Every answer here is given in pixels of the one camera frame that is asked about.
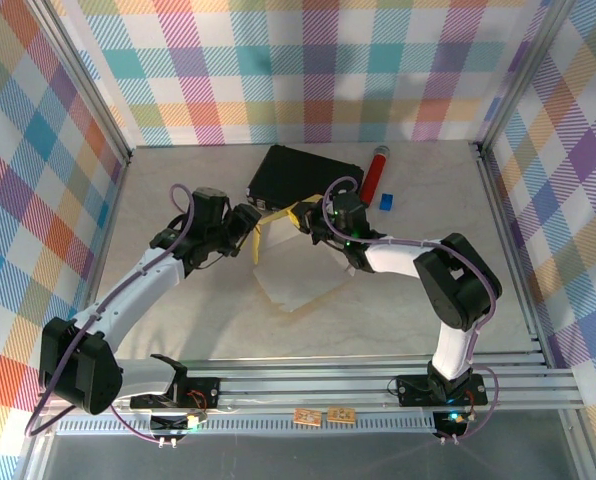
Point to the yellow and white paper box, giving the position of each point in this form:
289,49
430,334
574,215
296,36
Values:
298,280

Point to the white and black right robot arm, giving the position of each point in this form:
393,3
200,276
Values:
398,257

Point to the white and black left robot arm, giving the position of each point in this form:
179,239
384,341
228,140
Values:
133,285

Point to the black briefcase with metal trim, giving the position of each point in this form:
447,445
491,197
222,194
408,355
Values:
298,175

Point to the blue toy block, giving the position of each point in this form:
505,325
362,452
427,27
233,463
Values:
387,201

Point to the red microphone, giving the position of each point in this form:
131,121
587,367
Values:
375,175

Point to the small orange circuit board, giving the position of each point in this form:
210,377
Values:
341,415
308,417

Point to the small black controller board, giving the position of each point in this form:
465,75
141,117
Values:
178,422
453,422

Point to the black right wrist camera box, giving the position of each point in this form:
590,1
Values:
310,220

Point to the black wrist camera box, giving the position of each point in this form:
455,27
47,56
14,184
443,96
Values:
310,220
243,225

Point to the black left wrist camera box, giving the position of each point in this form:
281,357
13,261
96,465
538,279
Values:
243,225

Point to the aluminium side rail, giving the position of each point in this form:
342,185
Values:
499,200
119,177

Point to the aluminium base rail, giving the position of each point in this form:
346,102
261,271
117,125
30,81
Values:
303,385

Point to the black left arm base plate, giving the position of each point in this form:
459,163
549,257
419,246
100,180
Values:
203,392

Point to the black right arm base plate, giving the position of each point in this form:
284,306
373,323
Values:
413,390

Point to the aluminium frame post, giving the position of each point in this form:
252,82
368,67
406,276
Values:
524,70
78,75

